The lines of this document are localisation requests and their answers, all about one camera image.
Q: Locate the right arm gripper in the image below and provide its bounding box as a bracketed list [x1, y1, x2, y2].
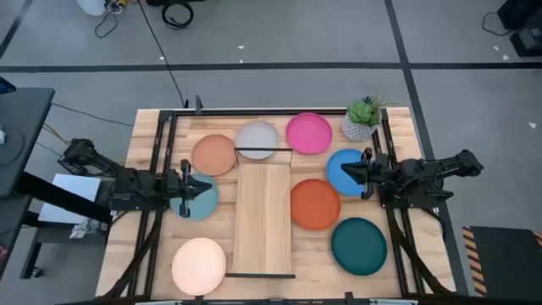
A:
[340, 147, 399, 200]

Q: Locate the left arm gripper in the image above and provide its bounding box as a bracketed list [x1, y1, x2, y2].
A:
[163, 158, 213, 219]

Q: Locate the light teal plate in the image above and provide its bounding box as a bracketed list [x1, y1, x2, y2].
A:
[169, 172, 220, 222]

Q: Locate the blue plate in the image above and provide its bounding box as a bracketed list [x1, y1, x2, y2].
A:
[325, 147, 369, 198]

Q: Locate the tan brown plate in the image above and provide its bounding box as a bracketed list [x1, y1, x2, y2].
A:
[191, 133, 237, 177]

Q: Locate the orange plate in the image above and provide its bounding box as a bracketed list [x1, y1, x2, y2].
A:
[290, 178, 342, 232]

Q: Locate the pink plate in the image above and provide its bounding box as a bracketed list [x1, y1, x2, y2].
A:
[285, 112, 334, 156]

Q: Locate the dark teal plate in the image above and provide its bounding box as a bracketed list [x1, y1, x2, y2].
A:
[330, 217, 389, 277]

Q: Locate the pale peach plate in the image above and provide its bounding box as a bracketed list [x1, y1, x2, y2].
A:
[170, 236, 228, 297]

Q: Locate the succulent in white patterned pot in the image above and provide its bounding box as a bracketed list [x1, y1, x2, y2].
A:
[340, 93, 397, 143]

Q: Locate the grey plate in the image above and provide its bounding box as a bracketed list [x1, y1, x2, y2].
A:
[235, 120, 280, 161]

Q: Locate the crumpled clear plastic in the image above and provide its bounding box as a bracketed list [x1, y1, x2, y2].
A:
[69, 218, 109, 241]

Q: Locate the white box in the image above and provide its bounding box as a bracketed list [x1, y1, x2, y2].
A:
[37, 173, 102, 225]

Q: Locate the black mat with hazard stripes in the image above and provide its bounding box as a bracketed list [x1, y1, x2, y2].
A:
[461, 225, 542, 297]

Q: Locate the black desk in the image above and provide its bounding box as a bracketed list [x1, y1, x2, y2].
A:
[0, 86, 113, 280]

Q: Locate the white container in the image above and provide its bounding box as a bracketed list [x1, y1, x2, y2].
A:
[75, 0, 107, 17]

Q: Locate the black equipment box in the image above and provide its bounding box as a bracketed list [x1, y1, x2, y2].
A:
[510, 27, 542, 58]

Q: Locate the black equipment case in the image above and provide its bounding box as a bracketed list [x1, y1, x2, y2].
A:
[497, 0, 542, 31]

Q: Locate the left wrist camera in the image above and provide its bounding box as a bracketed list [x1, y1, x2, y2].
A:
[163, 171, 182, 199]

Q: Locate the wooden shelf with black frame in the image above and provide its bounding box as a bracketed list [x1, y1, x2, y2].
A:
[224, 147, 296, 280]

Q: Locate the black aluminium rig frame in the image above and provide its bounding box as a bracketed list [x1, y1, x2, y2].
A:
[95, 95, 458, 305]

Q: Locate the long black floor cable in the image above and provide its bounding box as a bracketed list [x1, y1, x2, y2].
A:
[137, 0, 190, 109]

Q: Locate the yellow cable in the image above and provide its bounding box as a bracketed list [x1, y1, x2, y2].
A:
[41, 122, 71, 147]

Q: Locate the coiled black cable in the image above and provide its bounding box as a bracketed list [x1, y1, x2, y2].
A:
[160, 2, 195, 31]

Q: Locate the thin looped black cable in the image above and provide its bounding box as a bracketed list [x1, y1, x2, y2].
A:
[93, 10, 119, 39]

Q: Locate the black equipment cable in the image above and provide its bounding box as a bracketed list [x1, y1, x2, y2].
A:
[481, 10, 509, 37]

